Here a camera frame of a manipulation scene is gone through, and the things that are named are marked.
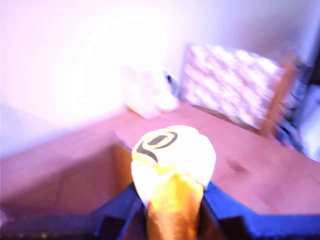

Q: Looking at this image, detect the orange and white footbag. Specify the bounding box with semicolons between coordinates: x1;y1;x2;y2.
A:
130;124;218;240

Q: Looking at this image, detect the cardboard dice tower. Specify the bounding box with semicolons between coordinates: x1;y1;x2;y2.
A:
0;130;138;224

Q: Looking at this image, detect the white printed carton box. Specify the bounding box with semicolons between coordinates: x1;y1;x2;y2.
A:
120;64;162;120

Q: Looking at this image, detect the paw print cloth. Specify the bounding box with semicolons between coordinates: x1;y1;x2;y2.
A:
179;43;286;131

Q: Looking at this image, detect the small white round camera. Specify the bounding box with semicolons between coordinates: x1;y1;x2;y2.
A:
154;68;181;113

